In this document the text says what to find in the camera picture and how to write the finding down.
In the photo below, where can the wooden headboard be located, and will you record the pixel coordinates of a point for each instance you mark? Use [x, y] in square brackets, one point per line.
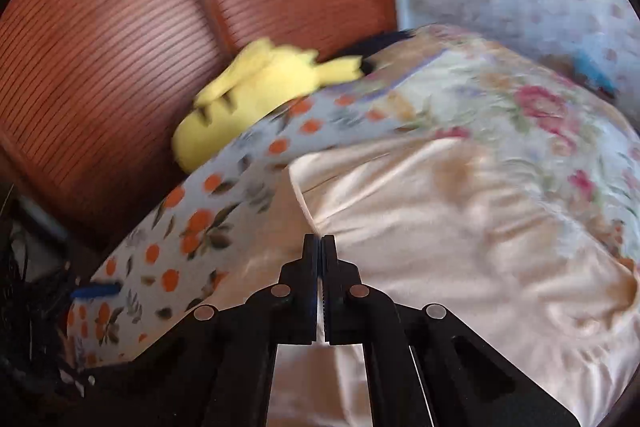
[100, 57]

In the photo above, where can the orange fruit print bed sheet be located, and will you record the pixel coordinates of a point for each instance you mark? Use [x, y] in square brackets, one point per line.
[225, 187]

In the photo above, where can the blue plastic object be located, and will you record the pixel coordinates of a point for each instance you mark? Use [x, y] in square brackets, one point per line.
[595, 72]

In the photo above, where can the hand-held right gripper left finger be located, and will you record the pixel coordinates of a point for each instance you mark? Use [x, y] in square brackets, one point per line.
[311, 287]

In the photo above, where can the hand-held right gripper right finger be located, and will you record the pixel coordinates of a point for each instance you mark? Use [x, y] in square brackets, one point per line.
[328, 297]

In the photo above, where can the floral quilt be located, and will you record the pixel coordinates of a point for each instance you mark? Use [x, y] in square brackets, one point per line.
[500, 107]

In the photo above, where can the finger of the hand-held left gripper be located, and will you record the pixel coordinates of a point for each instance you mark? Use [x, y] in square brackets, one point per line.
[95, 291]

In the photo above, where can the beige cloth garment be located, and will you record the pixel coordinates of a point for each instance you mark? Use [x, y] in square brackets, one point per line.
[425, 232]

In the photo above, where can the yellow plush toy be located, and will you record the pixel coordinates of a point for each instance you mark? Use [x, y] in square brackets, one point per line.
[260, 82]

